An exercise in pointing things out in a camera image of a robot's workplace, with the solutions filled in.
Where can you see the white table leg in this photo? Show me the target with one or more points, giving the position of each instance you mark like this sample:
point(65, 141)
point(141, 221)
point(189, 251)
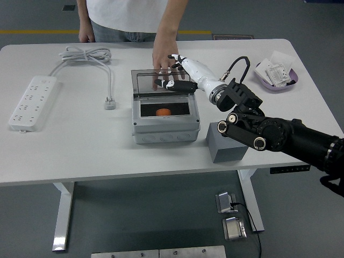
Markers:
point(251, 199)
point(63, 215)

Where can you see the white square packet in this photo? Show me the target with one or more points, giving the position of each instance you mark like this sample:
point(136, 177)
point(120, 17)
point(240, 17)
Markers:
point(282, 57)

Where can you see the purple shallow tray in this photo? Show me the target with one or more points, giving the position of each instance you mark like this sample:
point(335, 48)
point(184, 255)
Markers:
point(264, 86)

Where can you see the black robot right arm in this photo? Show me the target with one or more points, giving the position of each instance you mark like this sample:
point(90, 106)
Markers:
point(282, 134)

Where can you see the person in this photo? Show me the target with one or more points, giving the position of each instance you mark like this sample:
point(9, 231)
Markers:
point(126, 16)

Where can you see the orange cylindrical battery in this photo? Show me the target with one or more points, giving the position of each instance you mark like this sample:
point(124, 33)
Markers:
point(163, 112)

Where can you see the white socket panel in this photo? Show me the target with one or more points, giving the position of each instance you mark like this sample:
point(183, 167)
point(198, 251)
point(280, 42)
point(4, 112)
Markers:
point(279, 75)

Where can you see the grey block with round hole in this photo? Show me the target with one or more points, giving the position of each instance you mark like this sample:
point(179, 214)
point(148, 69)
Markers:
point(228, 153)

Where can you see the person's left hand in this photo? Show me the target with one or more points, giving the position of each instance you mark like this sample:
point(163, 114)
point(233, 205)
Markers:
point(162, 52)

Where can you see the grey metal plate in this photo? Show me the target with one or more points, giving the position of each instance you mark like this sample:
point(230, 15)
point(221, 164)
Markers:
point(125, 254)

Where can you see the transparent hinged box lid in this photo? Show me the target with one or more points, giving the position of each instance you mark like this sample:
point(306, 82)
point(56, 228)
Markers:
point(145, 83)

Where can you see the person's left forearm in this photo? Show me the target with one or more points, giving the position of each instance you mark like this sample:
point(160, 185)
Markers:
point(170, 24)

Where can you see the person's right forearm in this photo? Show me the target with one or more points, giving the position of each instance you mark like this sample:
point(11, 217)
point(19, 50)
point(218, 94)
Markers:
point(84, 14)

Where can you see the silver floor socket box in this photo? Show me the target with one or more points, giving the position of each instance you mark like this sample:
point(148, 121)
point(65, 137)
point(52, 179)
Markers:
point(233, 228)
point(225, 201)

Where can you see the white flat packet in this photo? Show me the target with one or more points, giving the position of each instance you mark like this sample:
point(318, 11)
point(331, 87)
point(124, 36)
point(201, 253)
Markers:
point(262, 70)

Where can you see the person's right hand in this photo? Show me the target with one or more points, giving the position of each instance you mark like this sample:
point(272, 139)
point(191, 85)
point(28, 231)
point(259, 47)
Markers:
point(86, 33)

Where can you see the black floor hatch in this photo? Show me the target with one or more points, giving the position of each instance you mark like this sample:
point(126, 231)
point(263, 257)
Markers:
point(68, 7)

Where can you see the white power strip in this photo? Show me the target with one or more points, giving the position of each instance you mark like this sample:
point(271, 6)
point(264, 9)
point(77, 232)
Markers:
point(32, 103)

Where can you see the grey plastic junction box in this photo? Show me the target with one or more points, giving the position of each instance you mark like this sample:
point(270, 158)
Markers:
point(164, 129)

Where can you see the black table control panel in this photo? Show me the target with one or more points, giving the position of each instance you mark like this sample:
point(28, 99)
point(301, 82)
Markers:
point(290, 168)

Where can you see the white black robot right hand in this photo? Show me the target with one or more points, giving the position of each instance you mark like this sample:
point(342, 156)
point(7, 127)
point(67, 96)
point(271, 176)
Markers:
point(199, 72)

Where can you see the dark floor sign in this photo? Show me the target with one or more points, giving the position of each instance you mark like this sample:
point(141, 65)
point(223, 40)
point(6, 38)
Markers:
point(232, 37)

